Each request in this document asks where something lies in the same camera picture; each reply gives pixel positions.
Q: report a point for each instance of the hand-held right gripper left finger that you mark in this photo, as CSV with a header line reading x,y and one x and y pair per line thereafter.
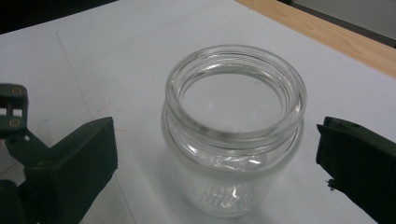
x,y
74,168

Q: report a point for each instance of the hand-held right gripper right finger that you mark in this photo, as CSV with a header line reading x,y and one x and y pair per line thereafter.
x,y
361,161

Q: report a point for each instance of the clear glass jar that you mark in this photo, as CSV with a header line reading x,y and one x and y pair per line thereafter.
x,y
233,174

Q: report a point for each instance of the light wooden board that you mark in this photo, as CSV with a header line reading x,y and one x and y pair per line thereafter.
x,y
342,39

